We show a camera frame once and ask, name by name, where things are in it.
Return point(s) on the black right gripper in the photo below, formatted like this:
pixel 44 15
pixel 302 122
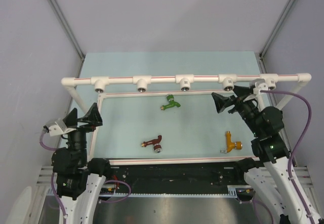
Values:
pixel 221 102

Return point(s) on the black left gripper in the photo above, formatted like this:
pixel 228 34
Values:
pixel 93 118

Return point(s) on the white PVC pipe frame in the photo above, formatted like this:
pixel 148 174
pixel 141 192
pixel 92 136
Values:
pixel 142 82

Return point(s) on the yellow water faucet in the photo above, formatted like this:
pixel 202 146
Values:
pixel 230 145

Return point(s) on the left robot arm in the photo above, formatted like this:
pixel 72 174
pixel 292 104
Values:
pixel 76 179

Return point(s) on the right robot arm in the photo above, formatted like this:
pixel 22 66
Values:
pixel 285 201

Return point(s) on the green water faucet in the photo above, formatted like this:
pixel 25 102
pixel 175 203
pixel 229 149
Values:
pixel 171 103

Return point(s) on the dark red water faucet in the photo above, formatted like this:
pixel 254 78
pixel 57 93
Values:
pixel 157 148

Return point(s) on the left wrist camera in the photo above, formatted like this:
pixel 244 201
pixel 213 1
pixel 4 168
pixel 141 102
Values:
pixel 55 127

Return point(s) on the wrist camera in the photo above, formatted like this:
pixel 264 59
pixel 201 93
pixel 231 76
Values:
pixel 258 85
pixel 55 127

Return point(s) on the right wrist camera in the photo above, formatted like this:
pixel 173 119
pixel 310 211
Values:
pixel 258 85

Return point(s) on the aluminium frame post left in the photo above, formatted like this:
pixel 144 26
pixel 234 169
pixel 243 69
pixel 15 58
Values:
pixel 66 27

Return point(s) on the aluminium frame post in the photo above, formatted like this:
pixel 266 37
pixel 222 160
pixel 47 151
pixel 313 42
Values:
pixel 66 27
pixel 279 24

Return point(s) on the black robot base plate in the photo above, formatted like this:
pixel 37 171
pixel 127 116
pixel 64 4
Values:
pixel 179 179

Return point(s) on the aluminium frame post right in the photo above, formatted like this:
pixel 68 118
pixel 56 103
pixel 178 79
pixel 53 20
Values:
pixel 279 24

